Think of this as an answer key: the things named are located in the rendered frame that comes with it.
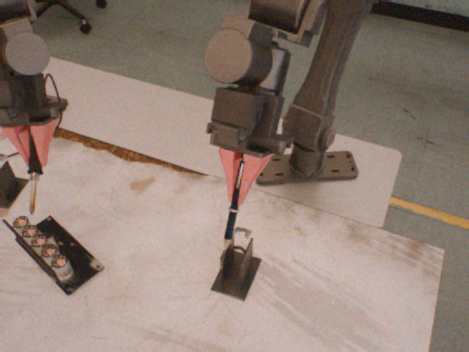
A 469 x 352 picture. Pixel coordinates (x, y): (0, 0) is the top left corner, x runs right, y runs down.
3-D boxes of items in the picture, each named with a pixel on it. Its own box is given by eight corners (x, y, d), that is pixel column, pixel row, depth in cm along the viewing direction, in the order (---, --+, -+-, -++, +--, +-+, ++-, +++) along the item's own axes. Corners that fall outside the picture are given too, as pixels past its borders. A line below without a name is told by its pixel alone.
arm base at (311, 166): (366, 148, 85) (356, 124, 90) (257, 154, 84) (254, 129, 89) (358, 178, 91) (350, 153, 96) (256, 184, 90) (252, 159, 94)
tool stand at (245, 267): (256, 285, 79) (270, 225, 76) (239, 310, 70) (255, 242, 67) (223, 275, 80) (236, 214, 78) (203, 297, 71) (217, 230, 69)
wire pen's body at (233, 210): (234, 238, 64) (252, 160, 62) (231, 241, 62) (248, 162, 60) (223, 235, 64) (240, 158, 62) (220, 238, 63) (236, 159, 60)
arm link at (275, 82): (266, 99, 54) (278, 38, 53) (223, 89, 57) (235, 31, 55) (288, 101, 60) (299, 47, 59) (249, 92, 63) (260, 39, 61)
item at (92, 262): (16, 242, 80) (14, 238, 79) (51, 218, 84) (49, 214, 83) (69, 298, 73) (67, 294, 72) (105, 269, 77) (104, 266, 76)
